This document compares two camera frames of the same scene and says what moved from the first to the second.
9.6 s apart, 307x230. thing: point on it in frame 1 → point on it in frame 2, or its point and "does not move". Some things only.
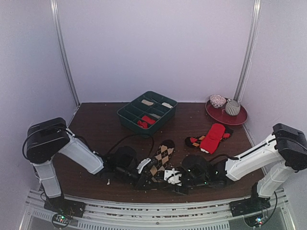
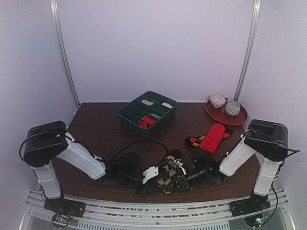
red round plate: [219, 115] does not move
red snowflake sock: [143, 124] does not move
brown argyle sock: [162, 155] → [169, 171]
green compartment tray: [148, 113] does not move
